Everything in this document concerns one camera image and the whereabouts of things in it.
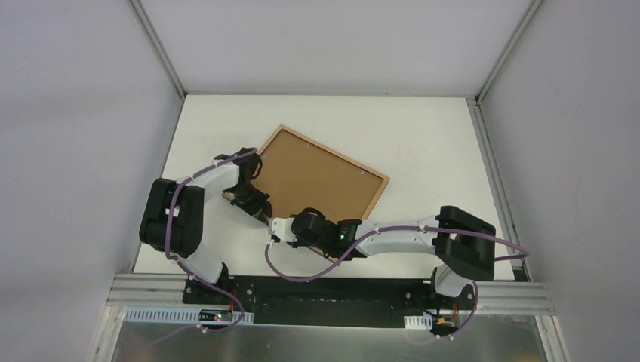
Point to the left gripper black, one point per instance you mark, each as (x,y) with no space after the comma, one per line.
(254,200)

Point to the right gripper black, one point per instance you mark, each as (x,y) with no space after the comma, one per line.
(293,228)

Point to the blue wooden photo frame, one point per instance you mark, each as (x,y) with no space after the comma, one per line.
(299,172)

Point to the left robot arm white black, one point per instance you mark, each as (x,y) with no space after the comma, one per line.
(173,219)

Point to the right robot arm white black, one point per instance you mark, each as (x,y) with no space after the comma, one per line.
(463,242)

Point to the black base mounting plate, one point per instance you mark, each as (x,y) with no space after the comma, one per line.
(341,302)

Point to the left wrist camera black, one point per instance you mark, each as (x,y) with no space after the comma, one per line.
(250,167)

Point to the aluminium front rail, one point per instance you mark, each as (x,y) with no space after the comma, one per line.
(495,297)

